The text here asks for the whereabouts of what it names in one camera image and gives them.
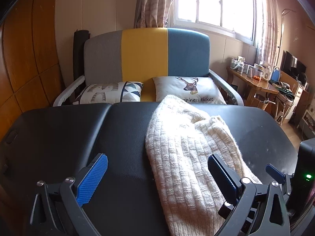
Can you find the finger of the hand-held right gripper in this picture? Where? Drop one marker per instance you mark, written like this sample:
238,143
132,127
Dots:
275,173

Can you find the grey yellow blue sofa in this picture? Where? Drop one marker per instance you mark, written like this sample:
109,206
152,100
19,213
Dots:
145,54

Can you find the cream knitted sweater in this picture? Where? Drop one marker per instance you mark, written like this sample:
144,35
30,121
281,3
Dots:
182,152

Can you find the geometric patterned pillow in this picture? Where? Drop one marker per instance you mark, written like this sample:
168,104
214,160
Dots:
108,92

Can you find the white-framed barred window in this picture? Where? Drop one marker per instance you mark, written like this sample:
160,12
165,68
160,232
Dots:
214,2

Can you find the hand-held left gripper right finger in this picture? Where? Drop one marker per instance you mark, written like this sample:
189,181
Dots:
222,177

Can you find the wooden dresser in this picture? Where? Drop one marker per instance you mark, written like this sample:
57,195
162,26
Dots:
297,95

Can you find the glass jar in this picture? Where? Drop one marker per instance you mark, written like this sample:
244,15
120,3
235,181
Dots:
240,68
233,63

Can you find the small white cabinet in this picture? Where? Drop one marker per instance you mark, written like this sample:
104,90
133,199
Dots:
307,123

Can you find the blue chair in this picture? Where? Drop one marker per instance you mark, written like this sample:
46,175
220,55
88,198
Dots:
275,73

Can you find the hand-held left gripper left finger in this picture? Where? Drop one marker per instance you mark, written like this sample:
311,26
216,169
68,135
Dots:
92,179

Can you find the grey deer print pillow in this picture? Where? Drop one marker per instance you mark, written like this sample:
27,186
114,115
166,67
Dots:
189,88

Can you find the wooden side desk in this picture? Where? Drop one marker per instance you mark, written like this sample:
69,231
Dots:
256,86

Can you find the wooden wardrobe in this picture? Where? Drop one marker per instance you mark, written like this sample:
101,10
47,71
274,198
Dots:
24,66

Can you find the patterned beige curtain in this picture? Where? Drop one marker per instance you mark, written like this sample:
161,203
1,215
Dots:
269,22
152,2

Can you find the black television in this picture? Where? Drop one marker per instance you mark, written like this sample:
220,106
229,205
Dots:
292,62

